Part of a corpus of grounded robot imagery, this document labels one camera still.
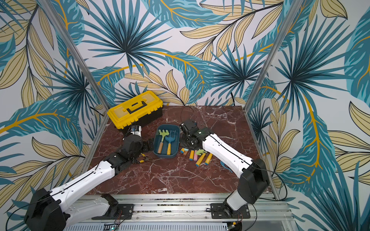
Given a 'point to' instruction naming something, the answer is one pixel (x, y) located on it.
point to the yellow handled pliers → (146, 158)
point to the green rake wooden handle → (163, 133)
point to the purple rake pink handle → (195, 156)
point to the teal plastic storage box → (175, 144)
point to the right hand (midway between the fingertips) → (183, 143)
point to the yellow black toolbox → (137, 111)
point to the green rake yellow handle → (202, 153)
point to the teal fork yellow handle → (191, 155)
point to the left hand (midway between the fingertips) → (145, 140)
